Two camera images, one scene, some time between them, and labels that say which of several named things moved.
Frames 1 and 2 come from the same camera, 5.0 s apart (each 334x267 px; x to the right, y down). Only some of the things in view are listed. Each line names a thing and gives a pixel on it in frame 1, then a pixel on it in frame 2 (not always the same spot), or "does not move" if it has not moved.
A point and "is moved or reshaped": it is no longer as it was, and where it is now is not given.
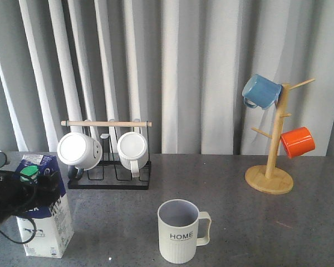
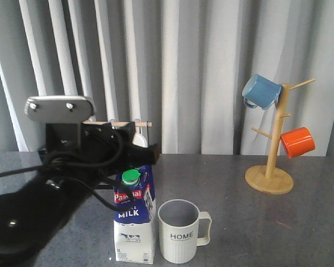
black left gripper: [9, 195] → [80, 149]
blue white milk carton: [54, 221] is moved or reshaped
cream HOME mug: [177, 225] does not move
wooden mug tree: [269, 179] does not move
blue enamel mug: [259, 91] does not move
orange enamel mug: [297, 142] does not move
